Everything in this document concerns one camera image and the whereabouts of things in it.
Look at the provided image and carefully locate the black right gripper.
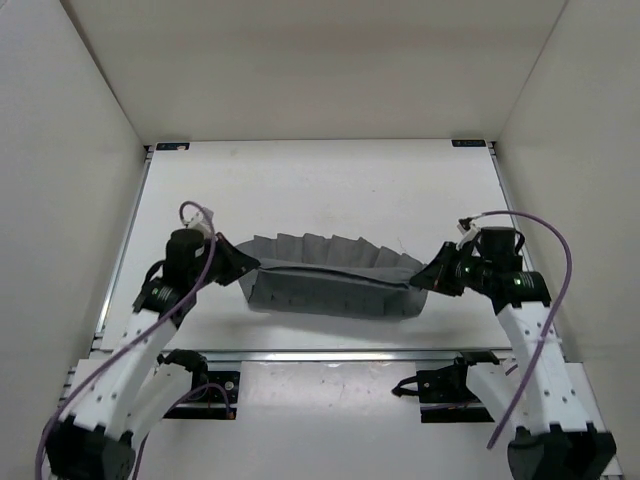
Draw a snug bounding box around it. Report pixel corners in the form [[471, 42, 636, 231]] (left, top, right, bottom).
[[411, 242, 490, 297]]

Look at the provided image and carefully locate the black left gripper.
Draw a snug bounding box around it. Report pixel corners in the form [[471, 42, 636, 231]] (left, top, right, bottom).
[[194, 226, 261, 281]]

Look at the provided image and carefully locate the grey pleated skirt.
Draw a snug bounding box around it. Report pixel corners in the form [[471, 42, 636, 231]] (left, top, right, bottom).
[[237, 233, 428, 320]]

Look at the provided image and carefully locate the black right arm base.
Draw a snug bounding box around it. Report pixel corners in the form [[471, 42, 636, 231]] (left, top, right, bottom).
[[391, 350, 517, 424]]

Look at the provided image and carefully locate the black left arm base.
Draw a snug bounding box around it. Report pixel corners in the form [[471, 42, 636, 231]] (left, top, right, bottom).
[[157, 349, 241, 421]]

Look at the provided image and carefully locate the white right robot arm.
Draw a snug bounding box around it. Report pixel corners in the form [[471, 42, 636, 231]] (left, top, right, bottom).
[[411, 222, 616, 479]]

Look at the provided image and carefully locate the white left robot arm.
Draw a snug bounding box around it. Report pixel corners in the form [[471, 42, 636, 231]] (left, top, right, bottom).
[[41, 228, 259, 479]]

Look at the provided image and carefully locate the blue label right corner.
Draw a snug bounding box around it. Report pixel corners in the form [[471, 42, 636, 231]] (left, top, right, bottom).
[[451, 139, 486, 148]]

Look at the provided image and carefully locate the blue label corner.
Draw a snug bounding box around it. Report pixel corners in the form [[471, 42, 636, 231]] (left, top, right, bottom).
[[155, 142, 190, 151], [451, 139, 486, 148]]

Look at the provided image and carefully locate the blue label left corner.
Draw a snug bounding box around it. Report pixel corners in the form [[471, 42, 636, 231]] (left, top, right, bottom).
[[155, 142, 190, 151]]

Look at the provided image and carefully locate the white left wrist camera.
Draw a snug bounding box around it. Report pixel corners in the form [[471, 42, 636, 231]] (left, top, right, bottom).
[[179, 209, 215, 238]]

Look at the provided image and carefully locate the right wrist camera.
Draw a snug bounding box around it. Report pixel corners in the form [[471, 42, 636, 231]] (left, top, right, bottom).
[[457, 217, 481, 238]]

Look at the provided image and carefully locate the aluminium front table rail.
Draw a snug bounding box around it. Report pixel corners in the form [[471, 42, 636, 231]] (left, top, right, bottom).
[[92, 348, 516, 364]]

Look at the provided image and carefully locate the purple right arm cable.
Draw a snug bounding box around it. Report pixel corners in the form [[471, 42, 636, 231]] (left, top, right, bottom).
[[419, 210, 575, 449]]

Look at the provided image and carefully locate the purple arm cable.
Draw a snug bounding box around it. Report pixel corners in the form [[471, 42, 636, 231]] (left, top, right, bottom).
[[34, 200, 239, 480], [419, 210, 575, 449]]

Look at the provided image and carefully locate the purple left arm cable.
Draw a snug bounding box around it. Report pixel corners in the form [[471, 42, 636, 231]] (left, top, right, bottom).
[[34, 200, 239, 480]]

